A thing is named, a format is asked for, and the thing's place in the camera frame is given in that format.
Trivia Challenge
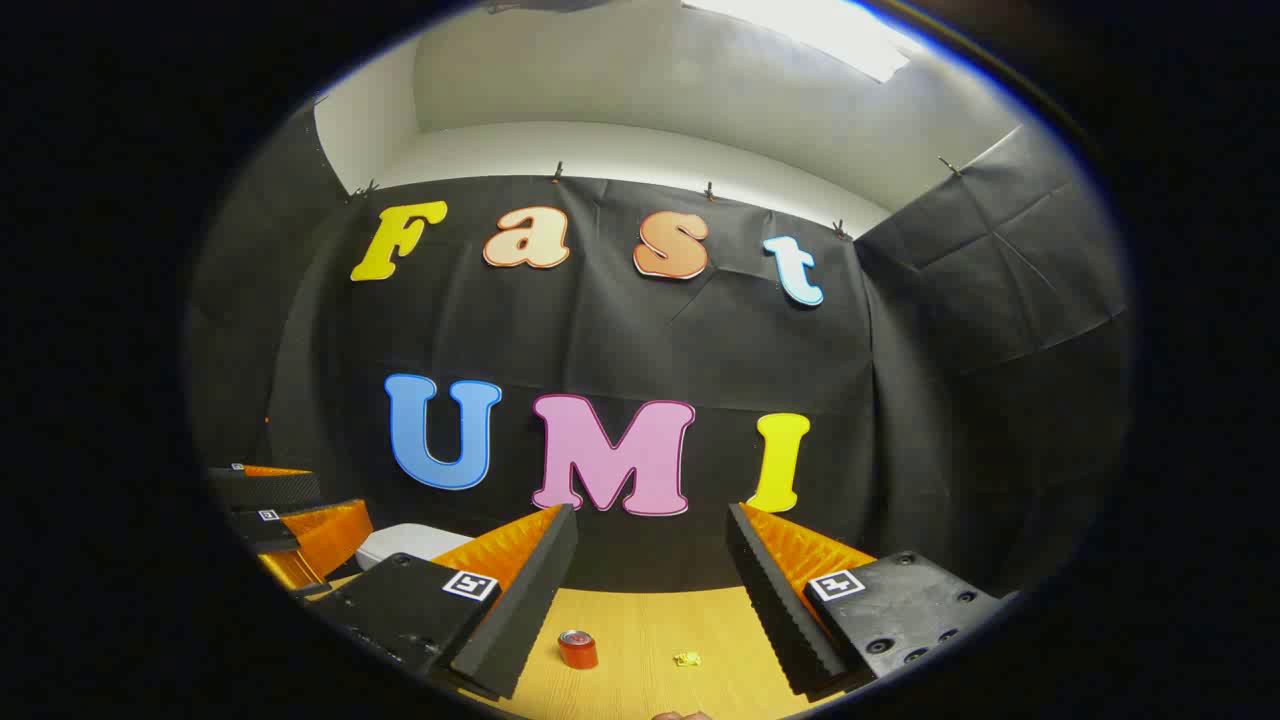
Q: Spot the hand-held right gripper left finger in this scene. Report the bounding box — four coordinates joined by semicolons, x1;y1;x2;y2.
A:
305;503;579;701

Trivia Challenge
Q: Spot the ceiling light panel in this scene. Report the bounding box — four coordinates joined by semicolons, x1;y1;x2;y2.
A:
680;0;926;83

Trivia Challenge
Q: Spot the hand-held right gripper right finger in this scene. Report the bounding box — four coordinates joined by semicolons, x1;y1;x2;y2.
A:
727;502;1006;701

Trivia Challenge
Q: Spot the wooden desktop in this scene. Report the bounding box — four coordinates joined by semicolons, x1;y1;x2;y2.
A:
300;572;836;720

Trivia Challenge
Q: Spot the white desktop garbage bin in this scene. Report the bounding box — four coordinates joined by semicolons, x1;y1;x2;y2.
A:
355;524;473;573

